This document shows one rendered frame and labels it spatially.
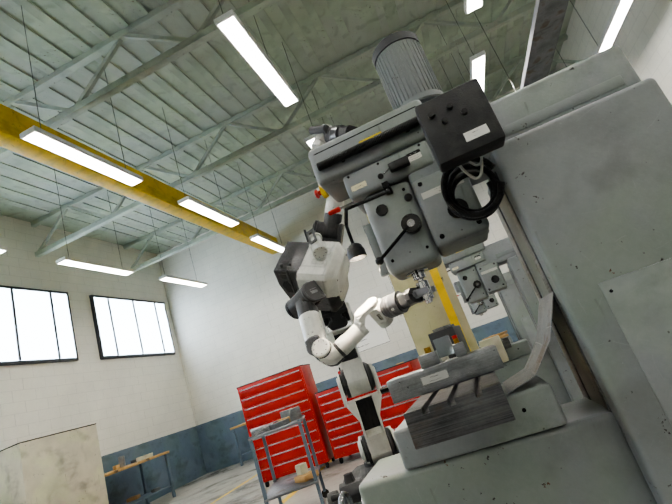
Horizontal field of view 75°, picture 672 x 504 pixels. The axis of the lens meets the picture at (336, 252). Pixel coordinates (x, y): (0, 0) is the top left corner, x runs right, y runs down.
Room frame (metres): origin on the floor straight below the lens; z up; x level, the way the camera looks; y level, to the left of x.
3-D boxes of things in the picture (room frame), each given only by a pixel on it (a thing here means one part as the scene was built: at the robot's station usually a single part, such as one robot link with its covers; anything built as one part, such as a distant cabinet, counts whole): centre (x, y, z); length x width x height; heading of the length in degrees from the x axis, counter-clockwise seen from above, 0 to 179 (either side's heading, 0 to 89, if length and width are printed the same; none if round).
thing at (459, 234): (1.56, -0.45, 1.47); 0.24 x 0.19 x 0.26; 167
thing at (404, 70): (1.55, -0.50, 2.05); 0.20 x 0.20 x 0.32
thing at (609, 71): (1.50, -0.75, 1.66); 0.80 x 0.23 x 0.20; 77
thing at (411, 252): (1.61, -0.26, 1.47); 0.21 x 0.19 x 0.32; 167
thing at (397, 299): (1.66, -0.19, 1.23); 0.13 x 0.12 x 0.10; 142
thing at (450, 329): (2.16, -0.37, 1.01); 0.22 x 0.12 x 0.20; 160
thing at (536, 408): (1.61, -0.26, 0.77); 0.50 x 0.35 x 0.12; 77
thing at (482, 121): (1.21, -0.48, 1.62); 0.20 x 0.09 x 0.21; 77
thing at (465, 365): (1.48, -0.20, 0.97); 0.35 x 0.15 x 0.11; 79
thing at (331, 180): (1.60, -0.27, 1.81); 0.47 x 0.26 x 0.16; 77
